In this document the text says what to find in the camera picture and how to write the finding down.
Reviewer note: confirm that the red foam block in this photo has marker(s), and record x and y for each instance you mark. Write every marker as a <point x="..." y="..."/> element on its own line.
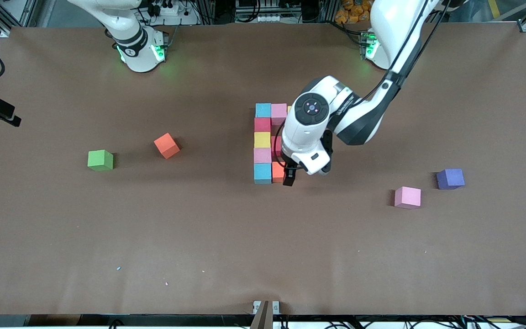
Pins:
<point x="262" y="124"/>
<point x="275" y="147"/>

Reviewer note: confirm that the blue foam block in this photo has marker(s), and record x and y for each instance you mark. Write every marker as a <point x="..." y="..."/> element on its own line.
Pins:
<point x="263" y="110"/>
<point x="263" y="173"/>

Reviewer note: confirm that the white power strip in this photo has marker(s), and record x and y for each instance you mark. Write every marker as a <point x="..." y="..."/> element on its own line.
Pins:
<point x="169" y="8"/>

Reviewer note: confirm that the purple foam block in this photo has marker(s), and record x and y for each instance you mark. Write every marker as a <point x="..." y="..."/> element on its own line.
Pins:
<point x="450" y="178"/>

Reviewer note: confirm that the pink foam block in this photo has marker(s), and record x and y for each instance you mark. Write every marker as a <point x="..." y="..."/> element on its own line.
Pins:
<point x="407" y="198"/>
<point x="279" y="113"/>
<point x="262" y="155"/>

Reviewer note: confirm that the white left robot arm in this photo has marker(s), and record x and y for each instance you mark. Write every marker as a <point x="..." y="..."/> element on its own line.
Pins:
<point x="391" y="18"/>

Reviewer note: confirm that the pile of orange snack bags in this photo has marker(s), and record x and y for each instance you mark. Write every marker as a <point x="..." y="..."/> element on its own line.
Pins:
<point x="354" y="11"/>

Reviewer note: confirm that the metal table edge bracket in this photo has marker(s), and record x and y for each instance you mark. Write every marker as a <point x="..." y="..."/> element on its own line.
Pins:
<point x="265" y="315"/>

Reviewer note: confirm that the green-lit arm base board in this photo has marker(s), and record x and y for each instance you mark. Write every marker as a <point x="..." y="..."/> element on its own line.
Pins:
<point x="367" y="45"/>
<point x="160" y="50"/>

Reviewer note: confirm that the orange foam block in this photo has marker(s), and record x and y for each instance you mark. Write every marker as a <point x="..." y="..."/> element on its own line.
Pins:
<point x="277" y="171"/>
<point x="167" y="146"/>

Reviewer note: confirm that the black white electronics unit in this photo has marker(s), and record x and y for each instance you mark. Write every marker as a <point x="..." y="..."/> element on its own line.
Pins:
<point x="258" y="11"/>

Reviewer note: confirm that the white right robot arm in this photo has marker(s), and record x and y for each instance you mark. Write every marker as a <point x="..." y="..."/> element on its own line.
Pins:
<point x="137" y="50"/>

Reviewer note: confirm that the green foam block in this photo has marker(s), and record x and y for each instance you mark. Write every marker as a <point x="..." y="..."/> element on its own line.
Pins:
<point x="100" y="161"/>

